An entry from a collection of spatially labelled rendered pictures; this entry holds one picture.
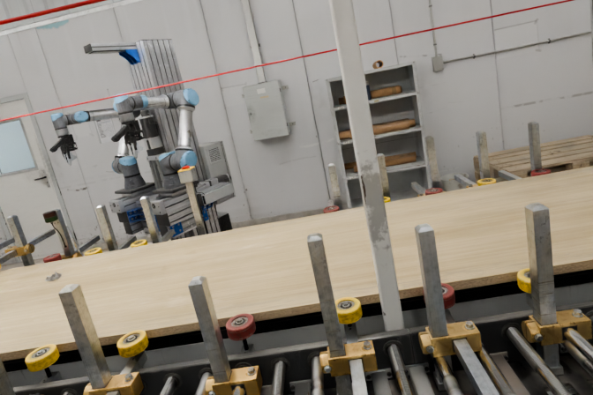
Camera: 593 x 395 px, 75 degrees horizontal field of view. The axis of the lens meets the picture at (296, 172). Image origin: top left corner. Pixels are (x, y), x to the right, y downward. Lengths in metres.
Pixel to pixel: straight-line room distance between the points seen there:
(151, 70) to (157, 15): 2.08
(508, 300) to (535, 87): 3.79
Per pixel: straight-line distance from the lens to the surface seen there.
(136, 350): 1.27
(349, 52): 0.95
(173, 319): 1.31
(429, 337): 1.06
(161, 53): 2.99
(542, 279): 1.07
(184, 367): 1.21
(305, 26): 4.51
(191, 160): 2.58
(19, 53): 5.81
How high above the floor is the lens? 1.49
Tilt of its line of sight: 12 degrees down
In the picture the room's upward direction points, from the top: 12 degrees counter-clockwise
